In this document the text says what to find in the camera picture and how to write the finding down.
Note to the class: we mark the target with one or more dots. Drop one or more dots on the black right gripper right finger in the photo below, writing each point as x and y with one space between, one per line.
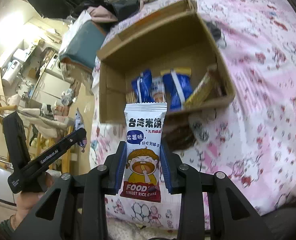
231 215

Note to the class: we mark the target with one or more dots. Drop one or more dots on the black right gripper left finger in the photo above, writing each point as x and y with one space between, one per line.
74 207

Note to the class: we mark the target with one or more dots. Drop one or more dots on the dark chocolate pastry packet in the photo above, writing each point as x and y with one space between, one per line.
180 132

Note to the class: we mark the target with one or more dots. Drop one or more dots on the white rice cake packet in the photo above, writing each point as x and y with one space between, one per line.
158 89
144 123

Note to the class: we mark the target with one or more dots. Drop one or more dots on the blue snack bag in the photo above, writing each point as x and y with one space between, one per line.
142 87
177 84

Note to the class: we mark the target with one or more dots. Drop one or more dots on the left hand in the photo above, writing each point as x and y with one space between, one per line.
25 202

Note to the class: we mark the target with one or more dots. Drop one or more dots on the wafer biscuit packet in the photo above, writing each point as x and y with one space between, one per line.
210 82

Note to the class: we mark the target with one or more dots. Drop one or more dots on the teal cushion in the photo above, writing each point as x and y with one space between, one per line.
81 50

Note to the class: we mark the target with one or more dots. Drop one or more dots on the blue snack bag in box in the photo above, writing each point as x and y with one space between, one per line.
142 87

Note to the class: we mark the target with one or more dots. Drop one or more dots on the white rice cake packet in box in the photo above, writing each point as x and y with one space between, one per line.
158 89

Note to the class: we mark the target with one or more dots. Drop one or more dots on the cardboard box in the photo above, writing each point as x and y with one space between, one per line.
172 37

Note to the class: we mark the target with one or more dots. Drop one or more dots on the dark grey cloth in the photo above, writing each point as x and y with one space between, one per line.
217 34

